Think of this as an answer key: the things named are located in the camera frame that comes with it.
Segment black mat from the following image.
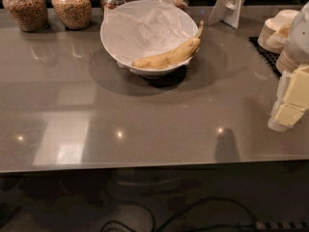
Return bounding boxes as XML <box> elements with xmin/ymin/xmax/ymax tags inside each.
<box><xmin>248</xmin><ymin>37</ymin><xmax>281</xmax><ymax>77</ymax></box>

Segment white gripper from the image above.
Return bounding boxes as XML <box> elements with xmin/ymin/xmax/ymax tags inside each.
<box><xmin>267</xmin><ymin>65</ymin><xmax>309</xmax><ymax>132</ymax></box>

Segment white paper liner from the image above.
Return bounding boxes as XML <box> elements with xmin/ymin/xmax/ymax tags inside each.
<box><xmin>103</xmin><ymin>2</ymin><xmax>193</xmax><ymax>60</ymax></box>

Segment left grain-filled glass jar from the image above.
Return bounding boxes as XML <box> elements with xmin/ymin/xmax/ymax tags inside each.
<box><xmin>2</xmin><ymin>0</ymin><xmax>48</xmax><ymax>32</ymax></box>

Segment stack of paper bowls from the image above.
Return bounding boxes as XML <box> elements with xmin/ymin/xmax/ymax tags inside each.
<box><xmin>258</xmin><ymin>10</ymin><xmax>298</xmax><ymax>54</ymax></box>

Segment white bowl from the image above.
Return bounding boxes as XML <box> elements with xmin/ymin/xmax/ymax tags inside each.
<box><xmin>99</xmin><ymin>0</ymin><xmax>200</xmax><ymax>79</ymax></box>

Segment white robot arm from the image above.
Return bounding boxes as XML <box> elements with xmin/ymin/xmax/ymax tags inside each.
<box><xmin>268</xmin><ymin>2</ymin><xmax>309</xmax><ymax>131</ymax></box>

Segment white stand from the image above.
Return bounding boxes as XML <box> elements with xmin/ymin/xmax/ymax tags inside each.
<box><xmin>208</xmin><ymin>0</ymin><xmax>245</xmax><ymax>29</ymax></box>

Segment black cable on floor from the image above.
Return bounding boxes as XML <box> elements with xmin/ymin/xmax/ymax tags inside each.
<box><xmin>99</xmin><ymin>196</ymin><xmax>259</xmax><ymax>232</ymax></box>

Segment yellow banana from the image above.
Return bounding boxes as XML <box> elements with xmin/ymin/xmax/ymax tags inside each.
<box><xmin>132</xmin><ymin>20</ymin><xmax>204</xmax><ymax>70</ymax></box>

